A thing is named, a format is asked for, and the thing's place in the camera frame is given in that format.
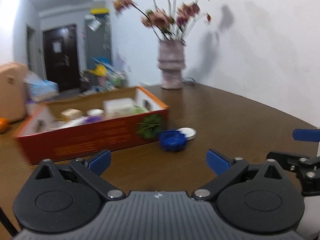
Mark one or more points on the white purple tissue box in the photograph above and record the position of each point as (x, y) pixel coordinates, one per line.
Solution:
(31, 107)

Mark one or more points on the dark entrance door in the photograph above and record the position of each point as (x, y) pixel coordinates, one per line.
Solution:
(61, 57)

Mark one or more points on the purple ridged lid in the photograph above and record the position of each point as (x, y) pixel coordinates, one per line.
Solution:
(92, 119)

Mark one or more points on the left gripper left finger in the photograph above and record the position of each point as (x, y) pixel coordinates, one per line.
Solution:
(88, 172)

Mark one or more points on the pink ribbed suitcase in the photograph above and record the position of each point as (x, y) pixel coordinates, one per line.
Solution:
(12, 91)

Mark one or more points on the white jar lid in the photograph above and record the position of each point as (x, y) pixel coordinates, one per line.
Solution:
(95, 112)

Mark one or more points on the dried pink roses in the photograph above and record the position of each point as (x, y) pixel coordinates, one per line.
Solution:
(173, 24)

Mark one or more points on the red cardboard box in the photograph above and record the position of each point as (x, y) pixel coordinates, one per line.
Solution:
(40, 138)

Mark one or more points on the blue ridged lid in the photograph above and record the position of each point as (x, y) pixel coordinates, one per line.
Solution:
(172, 141)

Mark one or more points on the yellow box on refrigerator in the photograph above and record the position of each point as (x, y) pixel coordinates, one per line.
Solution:
(99, 11)

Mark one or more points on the pink textured vase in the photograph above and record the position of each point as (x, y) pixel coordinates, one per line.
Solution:
(171, 62)

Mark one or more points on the orange fruit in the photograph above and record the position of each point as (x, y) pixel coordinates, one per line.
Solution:
(4, 125)

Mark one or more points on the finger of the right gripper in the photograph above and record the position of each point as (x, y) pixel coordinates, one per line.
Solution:
(288, 161)
(309, 135)

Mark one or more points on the blue tissue pack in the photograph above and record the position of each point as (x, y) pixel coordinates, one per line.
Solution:
(39, 90)

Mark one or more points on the green spray bottle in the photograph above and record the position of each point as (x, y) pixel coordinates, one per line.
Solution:
(139, 110)

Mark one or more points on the grey refrigerator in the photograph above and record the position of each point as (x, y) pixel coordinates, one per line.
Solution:
(97, 40)

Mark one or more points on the translucent plastic box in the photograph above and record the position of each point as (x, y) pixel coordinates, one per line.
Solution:
(118, 108)

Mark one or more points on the cream plug adapter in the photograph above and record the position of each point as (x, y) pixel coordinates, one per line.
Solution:
(70, 114)

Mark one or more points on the white tube bottle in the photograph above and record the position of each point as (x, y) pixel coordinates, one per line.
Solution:
(72, 123)

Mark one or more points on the wire storage rack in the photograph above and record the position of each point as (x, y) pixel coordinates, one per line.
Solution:
(101, 76)

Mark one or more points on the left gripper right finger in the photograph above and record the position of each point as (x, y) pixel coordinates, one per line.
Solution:
(228, 172)

